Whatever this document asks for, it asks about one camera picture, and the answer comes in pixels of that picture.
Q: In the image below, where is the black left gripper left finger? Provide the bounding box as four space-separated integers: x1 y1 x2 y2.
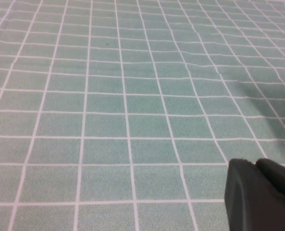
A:
224 158 285 231

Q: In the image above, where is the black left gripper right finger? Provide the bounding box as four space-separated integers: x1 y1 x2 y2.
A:
255 158 285 207

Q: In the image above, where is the green white grid tablecloth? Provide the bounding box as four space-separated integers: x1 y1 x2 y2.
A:
0 0 285 231

